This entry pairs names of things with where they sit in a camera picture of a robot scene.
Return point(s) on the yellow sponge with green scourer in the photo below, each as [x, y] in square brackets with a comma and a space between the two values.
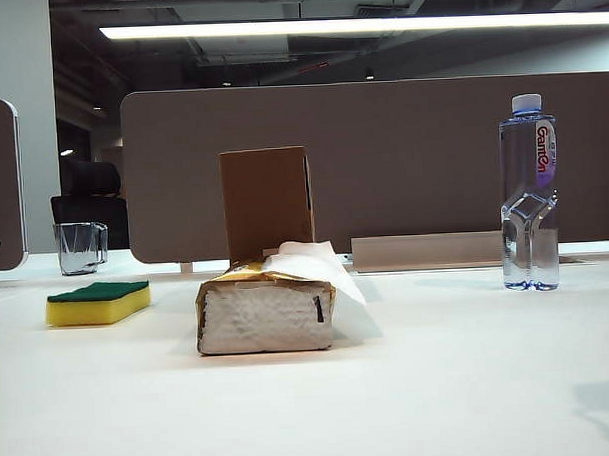
[87, 310]

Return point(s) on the clear Ganten water bottle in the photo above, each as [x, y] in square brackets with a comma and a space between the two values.
[530, 230]

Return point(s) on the white tissue sheet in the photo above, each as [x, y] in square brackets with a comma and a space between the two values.
[310, 260]

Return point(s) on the brown cardboard box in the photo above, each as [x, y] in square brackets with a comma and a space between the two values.
[263, 199]

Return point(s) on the gold wrapped tissue pack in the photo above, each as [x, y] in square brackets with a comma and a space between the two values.
[262, 319]

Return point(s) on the wide brown desk partition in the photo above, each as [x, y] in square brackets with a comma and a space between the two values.
[407, 159]

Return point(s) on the long ceiling light strip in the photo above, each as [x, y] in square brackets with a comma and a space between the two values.
[357, 25]

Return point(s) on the black office chair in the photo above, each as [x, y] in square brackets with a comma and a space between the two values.
[90, 195]

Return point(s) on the clear glass mug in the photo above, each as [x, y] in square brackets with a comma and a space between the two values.
[77, 248]

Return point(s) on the narrow brown desk partition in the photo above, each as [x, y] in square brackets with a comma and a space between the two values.
[0, 188]

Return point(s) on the white partition support bracket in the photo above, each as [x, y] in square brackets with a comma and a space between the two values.
[186, 268]

